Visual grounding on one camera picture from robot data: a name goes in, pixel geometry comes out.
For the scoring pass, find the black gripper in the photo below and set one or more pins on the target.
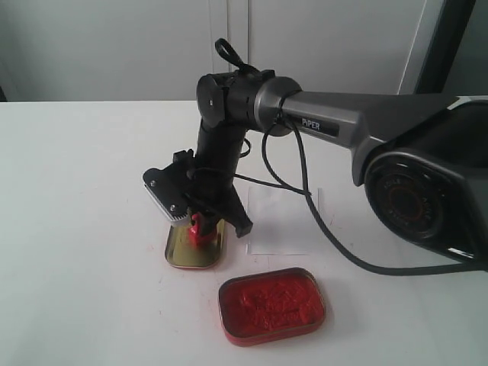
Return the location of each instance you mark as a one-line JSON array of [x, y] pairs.
[[212, 194]]

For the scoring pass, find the red stamp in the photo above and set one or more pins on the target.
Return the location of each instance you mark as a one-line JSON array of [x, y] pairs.
[[198, 237]]

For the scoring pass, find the white paper sheet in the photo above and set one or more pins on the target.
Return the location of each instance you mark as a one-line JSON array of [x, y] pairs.
[[282, 223]]

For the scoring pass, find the red ink pad tin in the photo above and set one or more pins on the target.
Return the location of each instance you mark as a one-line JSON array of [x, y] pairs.
[[270, 306]]

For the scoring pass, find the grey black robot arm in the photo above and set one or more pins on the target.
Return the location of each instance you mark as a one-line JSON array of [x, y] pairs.
[[422, 159]]

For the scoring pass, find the gold metal tin lid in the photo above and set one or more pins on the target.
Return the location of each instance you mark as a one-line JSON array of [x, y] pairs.
[[181, 252]]

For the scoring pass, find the white cabinet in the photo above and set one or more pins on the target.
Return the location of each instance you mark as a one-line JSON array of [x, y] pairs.
[[157, 50]]

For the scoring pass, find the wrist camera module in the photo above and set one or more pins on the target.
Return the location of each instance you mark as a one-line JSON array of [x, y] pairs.
[[169, 187]]

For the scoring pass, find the dark vertical post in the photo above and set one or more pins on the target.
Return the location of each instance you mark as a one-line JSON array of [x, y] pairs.
[[443, 48]]

